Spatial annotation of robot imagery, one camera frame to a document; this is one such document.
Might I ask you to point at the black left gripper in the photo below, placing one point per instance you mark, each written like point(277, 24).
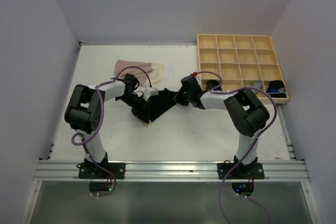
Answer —
point(141, 112)

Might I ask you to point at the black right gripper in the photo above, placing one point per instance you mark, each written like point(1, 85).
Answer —
point(178, 98)

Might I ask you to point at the black underwear tan waistband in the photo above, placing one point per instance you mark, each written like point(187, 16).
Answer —
point(161, 103)

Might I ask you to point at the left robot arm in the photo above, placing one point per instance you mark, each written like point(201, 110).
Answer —
point(85, 111)

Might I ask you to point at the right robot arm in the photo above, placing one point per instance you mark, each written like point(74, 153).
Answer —
point(246, 111)

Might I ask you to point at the dark rolled underwear in tray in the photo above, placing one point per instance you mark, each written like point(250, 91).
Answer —
point(213, 85)

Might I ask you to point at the pink beige underwear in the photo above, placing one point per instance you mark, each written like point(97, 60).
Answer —
point(155, 71)

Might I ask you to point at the black blue rolled underwear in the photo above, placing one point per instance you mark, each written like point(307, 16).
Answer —
point(276, 89)

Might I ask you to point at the wooden compartment tray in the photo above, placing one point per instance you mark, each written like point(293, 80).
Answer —
point(239, 60)

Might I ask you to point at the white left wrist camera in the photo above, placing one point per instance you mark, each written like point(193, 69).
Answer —
point(150, 91)

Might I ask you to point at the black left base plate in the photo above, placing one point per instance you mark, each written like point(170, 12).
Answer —
point(88, 170)

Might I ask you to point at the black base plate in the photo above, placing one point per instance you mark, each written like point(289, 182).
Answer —
point(251, 171)
point(88, 170)

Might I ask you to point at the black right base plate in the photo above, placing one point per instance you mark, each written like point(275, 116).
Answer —
point(251, 171)

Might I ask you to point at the aluminium front rail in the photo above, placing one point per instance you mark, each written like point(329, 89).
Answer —
point(286, 171)

